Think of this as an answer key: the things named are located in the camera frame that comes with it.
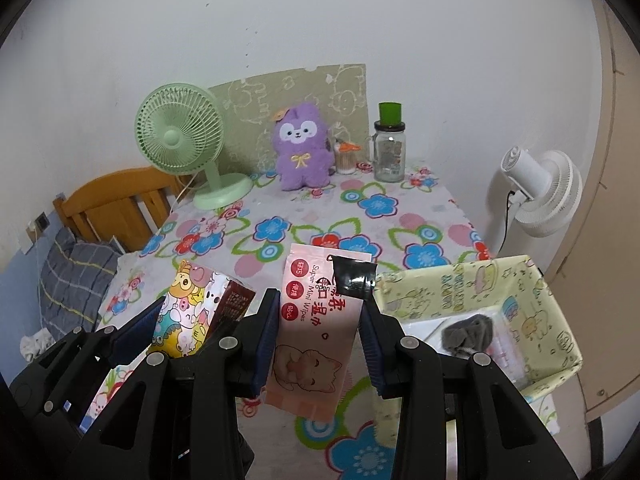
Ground pink wet wipes pack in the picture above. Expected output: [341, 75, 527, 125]
[266, 244, 372, 424]

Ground cartoon tissue pack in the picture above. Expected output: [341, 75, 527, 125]
[148, 260, 255, 358]

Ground grey socks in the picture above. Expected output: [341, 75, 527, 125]
[440, 314, 494, 359]

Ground blue plaid pillow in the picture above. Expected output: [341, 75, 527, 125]
[39, 226, 122, 340]

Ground floral tablecloth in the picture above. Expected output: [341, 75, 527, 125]
[98, 165, 495, 479]

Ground purple plush toy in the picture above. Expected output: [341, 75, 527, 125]
[272, 102, 334, 191]

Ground yellow cartoon storage box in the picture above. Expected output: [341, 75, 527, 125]
[374, 256, 582, 434]

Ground cotton swab container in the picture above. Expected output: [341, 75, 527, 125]
[333, 139, 361, 174]

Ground glass mason jar mug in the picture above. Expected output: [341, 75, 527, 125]
[372, 120, 406, 183]

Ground green desk fan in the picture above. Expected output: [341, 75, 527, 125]
[134, 82, 253, 210]

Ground green card in jar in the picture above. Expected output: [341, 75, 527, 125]
[378, 102, 402, 127]

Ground white floor fan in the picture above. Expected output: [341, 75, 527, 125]
[500, 146, 582, 238]

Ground beige door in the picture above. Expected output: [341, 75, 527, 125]
[549, 0, 639, 420]

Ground wall power socket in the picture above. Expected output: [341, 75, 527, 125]
[35, 212, 50, 233]

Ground beige cartoon wall board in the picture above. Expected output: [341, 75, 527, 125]
[209, 64, 369, 174]

